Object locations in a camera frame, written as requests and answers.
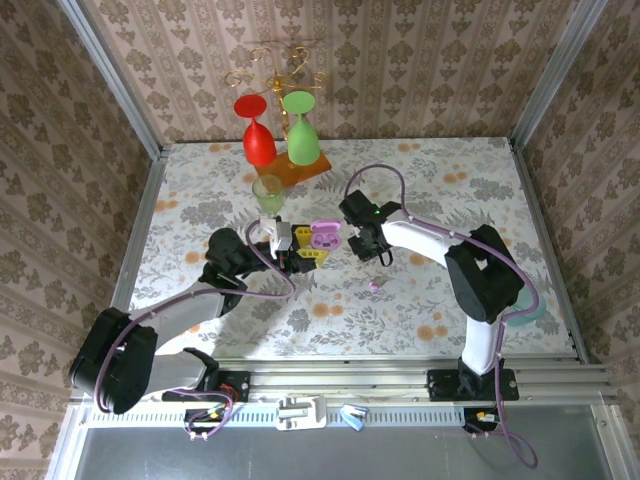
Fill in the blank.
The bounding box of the pink charging case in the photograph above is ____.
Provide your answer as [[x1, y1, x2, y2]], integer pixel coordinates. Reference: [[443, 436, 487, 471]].
[[309, 219, 344, 251]]

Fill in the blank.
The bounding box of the right arm base wiring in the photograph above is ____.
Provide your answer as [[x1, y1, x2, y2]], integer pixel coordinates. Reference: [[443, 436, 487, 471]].
[[462, 387, 540, 471]]

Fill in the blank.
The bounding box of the left arm base wiring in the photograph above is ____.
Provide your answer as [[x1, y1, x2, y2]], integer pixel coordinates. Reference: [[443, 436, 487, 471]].
[[167, 382, 236, 442]]

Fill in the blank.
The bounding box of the clear green drinking glass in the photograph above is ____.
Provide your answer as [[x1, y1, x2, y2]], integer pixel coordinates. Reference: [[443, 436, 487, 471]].
[[251, 174, 286, 216]]

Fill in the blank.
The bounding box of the orange rack base board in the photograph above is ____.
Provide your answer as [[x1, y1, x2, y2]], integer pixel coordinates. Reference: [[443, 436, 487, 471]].
[[254, 149, 334, 189]]

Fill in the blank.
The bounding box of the opaque green wine glass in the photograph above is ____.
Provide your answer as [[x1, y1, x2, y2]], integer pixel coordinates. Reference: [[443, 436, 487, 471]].
[[281, 90, 321, 166]]

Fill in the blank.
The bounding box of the red wine glass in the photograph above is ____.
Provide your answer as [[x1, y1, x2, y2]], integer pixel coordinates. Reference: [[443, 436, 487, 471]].
[[233, 94, 278, 167]]

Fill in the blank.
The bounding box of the blue plastic clip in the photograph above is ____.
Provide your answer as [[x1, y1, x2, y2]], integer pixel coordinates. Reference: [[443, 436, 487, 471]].
[[339, 403, 370, 432]]

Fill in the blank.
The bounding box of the grey metal panel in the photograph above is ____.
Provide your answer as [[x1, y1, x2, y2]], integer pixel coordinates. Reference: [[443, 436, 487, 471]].
[[49, 405, 640, 480]]

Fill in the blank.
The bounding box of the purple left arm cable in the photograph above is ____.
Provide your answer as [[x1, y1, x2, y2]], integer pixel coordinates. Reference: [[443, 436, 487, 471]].
[[94, 219, 297, 414]]

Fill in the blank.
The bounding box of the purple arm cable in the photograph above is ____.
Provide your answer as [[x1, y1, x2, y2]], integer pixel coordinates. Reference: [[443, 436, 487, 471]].
[[346, 165, 542, 361], [94, 219, 297, 414]]

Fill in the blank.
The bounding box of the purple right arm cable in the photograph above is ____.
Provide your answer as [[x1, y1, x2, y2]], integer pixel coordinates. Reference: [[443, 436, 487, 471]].
[[346, 165, 542, 361]]

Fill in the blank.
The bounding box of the aluminium table side rail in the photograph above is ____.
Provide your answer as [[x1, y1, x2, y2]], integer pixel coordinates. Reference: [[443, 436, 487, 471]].
[[112, 149, 169, 311], [508, 137, 601, 366]]

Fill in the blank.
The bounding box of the aluminium mounting rail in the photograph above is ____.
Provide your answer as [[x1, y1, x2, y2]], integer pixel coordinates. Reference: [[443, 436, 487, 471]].
[[69, 357, 621, 402]]

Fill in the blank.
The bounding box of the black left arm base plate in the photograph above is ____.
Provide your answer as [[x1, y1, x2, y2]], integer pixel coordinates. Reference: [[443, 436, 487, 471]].
[[160, 370, 251, 404]]

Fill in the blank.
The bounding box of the gold wire glass rack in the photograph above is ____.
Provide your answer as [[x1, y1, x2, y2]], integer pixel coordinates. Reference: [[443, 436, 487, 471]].
[[223, 46, 329, 136]]

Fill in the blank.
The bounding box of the white plastic bracket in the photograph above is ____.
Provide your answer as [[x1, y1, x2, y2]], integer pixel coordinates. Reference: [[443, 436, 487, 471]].
[[276, 394, 329, 431]]

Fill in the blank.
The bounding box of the white slotted cable duct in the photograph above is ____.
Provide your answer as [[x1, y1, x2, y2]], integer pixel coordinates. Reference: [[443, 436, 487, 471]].
[[79, 402, 466, 427]]

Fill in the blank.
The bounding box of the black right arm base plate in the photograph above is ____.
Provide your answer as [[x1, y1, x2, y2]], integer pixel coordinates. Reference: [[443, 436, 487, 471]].
[[427, 368, 520, 403]]

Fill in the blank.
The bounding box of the aluminium frame post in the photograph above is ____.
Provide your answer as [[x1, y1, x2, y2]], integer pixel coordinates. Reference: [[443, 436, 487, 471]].
[[57, 0, 166, 160], [512, 0, 609, 146]]

